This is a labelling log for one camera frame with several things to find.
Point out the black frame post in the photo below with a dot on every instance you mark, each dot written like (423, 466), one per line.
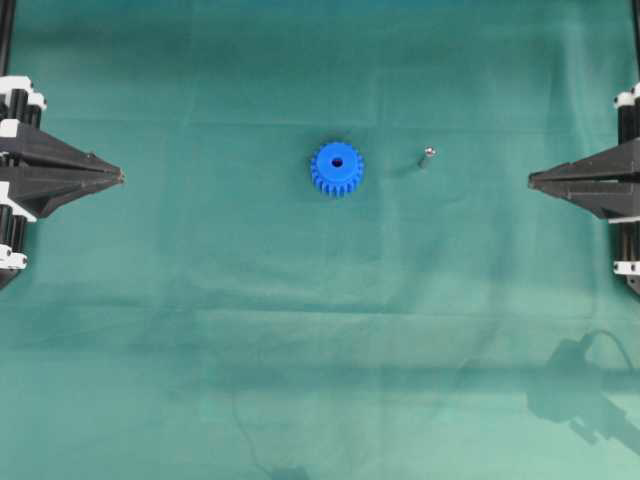
(8, 8)

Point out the small blue plastic gear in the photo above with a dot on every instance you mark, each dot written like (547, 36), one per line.
(337, 169)

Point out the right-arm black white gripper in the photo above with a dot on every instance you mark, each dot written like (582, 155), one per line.
(616, 201)

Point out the green table cloth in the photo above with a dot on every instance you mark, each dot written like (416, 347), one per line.
(215, 316)

